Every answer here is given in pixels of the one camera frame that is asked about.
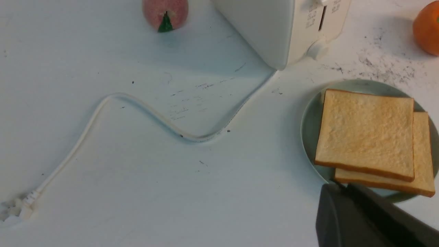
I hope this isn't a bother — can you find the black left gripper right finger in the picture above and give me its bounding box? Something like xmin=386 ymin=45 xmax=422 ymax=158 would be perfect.
xmin=346 ymin=184 xmax=438 ymax=247

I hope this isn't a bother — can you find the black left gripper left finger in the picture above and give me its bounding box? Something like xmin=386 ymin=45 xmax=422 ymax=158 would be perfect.
xmin=316 ymin=184 xmax=397 ymax=247

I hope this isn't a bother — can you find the white toaster power cable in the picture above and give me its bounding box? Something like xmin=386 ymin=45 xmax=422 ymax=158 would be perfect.
xmin=33 ymin=69 xmax=276 ymax=199

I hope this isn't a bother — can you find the pink toy peach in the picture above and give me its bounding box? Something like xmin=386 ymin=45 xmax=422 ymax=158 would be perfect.
xmin=142 ymin=0 xmax=189 ymax=33

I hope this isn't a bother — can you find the pale green plate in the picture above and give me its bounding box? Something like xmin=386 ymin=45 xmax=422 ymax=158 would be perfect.
xmin=300 ymin=79 xmax=439 ymax=203

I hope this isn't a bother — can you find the toast slice orange crust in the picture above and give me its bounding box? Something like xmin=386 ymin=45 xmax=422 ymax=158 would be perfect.
xmin=334 ymin=112 xmax=436 ymax=197

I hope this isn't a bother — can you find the white toaster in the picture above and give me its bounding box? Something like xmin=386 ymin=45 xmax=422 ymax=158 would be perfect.
xmin=213 ymin=0 xmax=351 ymax=70

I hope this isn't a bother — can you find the white power plug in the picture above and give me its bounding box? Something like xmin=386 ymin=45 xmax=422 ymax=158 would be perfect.
xmin=0 ymin=191 xmax=40 ymax=228

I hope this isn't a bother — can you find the orange toy persimmon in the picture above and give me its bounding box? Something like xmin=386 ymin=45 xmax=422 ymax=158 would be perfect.
xmin=412 ymin=1 xmax=439 ymax=56

